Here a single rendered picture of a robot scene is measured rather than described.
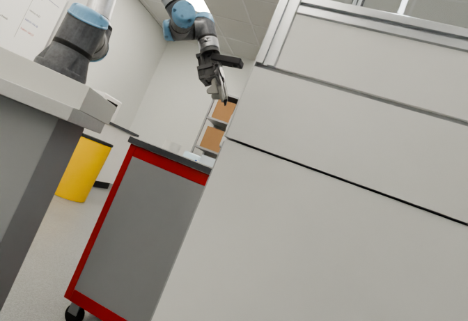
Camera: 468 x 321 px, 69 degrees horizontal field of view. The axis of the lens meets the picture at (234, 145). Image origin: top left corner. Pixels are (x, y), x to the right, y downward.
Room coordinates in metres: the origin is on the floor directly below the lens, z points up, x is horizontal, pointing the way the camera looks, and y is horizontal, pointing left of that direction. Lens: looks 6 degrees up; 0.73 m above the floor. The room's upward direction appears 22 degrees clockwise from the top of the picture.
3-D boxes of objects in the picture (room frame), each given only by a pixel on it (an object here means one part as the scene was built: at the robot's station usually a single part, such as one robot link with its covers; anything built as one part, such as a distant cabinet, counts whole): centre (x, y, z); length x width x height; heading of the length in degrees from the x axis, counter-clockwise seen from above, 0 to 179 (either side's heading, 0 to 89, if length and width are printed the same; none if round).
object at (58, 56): (1.03, 0.57, 0.88); 0.15 x 0.15 x 0.10
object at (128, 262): (1.60, 0.03, 0.38); 0.62 x 0.58 x 0.76; 163
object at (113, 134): (4.74, 1.89, 0.61); 1.15 x 0.72 x 1.22; 162
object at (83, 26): (1.04, 0.57, 1.00); 0.13 x 0.12 x 0.14; 14
